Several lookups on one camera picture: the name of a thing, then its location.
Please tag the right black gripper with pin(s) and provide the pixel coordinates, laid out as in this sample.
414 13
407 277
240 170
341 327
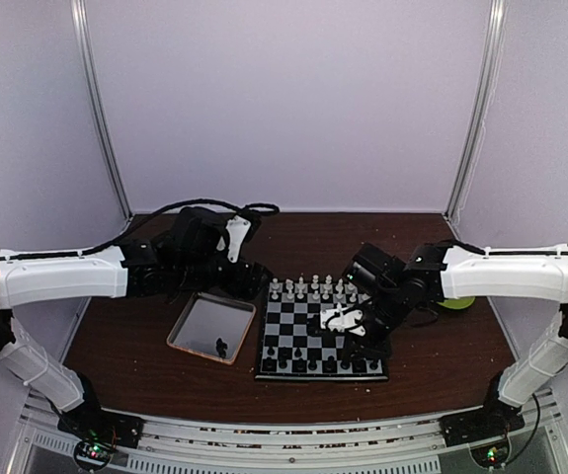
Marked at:
379 350

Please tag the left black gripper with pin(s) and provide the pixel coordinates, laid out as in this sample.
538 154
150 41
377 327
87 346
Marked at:
246 282

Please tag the black knight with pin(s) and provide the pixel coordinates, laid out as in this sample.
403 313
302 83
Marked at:
359 366

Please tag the black king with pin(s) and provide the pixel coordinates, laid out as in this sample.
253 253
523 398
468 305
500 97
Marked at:
330 365

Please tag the black queen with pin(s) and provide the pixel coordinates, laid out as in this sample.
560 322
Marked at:
313 364

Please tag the black and grey chessboard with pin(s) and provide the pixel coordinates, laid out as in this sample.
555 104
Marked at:
309 333

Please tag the wooden tray with mirror base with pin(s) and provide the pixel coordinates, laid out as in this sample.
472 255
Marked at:
207 317

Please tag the black rook corner piece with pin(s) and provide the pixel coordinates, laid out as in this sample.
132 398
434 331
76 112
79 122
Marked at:
267 365

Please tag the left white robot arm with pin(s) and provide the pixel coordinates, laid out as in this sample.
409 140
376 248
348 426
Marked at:
42 278

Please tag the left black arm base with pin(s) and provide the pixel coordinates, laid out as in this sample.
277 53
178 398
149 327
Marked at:
101 439

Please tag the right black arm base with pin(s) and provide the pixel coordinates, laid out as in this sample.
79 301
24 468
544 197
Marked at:
485 434

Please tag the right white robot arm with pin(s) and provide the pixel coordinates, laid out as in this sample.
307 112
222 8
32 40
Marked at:
535 279

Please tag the pile of black chess pieces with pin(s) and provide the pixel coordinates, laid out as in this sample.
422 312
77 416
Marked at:
221 348

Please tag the white bishop right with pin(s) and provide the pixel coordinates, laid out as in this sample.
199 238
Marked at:
339 286

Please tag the white bishop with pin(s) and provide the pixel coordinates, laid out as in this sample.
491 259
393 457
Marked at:
301 285
339 286

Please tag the white king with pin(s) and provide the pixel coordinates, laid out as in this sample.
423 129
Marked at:
327 286

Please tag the white queen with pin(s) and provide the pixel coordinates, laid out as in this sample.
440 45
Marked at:
315 284

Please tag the white bishop left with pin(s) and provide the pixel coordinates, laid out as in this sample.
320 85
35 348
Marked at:
301 285

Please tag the green plate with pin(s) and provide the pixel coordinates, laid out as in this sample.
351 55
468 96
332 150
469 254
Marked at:
457 304

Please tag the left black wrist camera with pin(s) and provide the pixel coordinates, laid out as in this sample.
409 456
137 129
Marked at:
196 232

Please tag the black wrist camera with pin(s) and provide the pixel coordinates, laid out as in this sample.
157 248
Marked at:
196 232
371 270

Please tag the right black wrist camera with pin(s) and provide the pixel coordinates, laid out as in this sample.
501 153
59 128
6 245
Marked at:
371 270

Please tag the left aluminium frame post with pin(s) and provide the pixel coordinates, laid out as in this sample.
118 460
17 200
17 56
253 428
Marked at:
82 32

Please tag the aluminium frame post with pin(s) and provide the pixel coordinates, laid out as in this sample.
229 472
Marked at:
82 32
485 91

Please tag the aluminium front rail frame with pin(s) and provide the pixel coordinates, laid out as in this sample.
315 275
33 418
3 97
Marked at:
413 444

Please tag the right aluminium frame post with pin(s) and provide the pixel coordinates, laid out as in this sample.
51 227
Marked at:
485 91

